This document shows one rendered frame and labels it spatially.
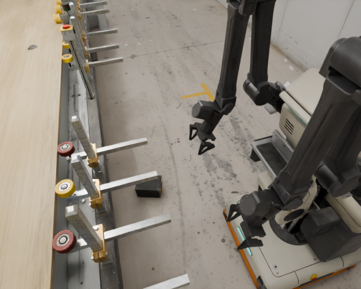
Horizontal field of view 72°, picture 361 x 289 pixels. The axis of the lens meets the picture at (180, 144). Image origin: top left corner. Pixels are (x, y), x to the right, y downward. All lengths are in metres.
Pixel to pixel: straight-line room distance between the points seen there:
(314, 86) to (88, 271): 1.18
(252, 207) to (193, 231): 1.31
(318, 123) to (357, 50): 0.15
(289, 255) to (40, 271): 1.30
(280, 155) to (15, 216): 1.11
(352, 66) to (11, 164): 1.38
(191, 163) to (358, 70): 1.96
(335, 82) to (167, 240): 1.66
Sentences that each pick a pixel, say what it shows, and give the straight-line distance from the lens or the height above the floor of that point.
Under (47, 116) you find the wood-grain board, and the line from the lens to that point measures 1.65.
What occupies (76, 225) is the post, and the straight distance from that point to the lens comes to 0.89.
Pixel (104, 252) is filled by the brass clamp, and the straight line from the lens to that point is 1.09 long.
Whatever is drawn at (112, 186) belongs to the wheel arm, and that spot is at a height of 0.83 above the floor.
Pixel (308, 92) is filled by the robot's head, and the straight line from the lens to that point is 0.89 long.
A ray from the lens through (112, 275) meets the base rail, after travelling 1.20.
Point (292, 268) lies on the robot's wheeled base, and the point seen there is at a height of 0.28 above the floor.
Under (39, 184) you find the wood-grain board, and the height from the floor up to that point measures 0.90.
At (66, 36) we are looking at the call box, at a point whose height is 1.18.
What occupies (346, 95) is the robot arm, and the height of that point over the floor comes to 1.56.
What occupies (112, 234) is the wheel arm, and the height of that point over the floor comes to 0.84.
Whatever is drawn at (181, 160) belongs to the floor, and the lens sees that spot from 2.35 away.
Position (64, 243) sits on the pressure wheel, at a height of 0.90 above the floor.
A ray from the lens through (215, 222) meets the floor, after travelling 2.03.
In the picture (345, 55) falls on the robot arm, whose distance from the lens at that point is 0.51.
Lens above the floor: 1.82
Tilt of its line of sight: 47 degrees down
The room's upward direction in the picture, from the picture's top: 3 degrees counter-clockwise
